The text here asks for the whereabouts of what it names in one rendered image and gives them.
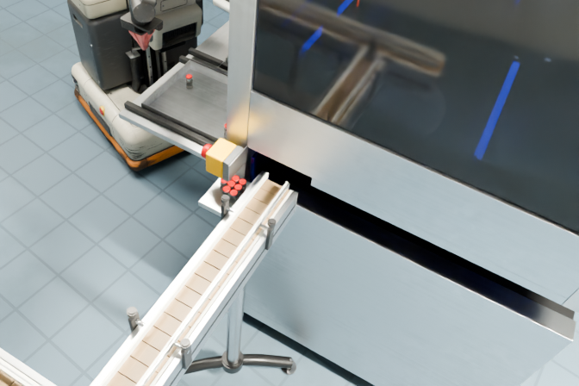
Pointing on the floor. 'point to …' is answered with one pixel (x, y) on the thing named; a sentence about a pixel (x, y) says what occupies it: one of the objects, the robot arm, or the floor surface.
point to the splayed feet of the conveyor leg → (243, 363)
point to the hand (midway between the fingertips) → (144, 46)
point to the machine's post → (242, 46)
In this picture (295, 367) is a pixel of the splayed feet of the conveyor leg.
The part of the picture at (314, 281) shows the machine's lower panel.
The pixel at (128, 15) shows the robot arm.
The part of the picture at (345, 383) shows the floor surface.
